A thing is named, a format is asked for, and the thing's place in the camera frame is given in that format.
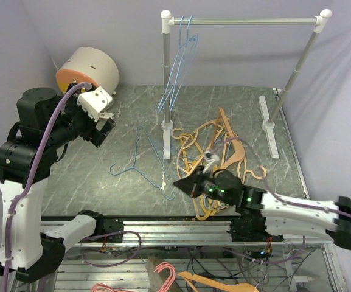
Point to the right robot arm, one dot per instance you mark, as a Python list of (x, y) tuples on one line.
[(273, 214)]

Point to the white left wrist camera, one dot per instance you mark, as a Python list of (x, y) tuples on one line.
[(95, 102)]

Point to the yellow plastic hanger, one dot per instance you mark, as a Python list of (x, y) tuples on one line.
[(190, 155)]

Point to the small white plastic clip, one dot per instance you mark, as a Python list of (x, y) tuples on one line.
[(107, 115)]

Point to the beige round drawer cabinet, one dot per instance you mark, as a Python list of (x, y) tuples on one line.
[(88, 64)]

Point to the beige plastic hanger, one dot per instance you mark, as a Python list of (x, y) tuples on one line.
[(222, 123), (244, 171)]

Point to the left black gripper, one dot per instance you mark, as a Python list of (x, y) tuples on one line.
[(92, 132)]

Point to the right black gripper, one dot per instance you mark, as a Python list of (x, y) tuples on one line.
[(190, 184)]

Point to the metal clothes rack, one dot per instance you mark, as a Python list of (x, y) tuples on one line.
[(171, 75)]

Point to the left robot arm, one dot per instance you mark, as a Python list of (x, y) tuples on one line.
[(47, 123)]

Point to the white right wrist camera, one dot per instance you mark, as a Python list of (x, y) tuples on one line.
[(212, 160)]

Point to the aluminium frame rail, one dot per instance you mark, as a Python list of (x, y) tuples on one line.
[(184, 233)]

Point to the orange wooden hanger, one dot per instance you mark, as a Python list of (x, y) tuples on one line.
[(190, 278)]

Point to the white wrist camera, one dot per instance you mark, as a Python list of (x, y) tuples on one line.
[(95, 102), (212, 160)]

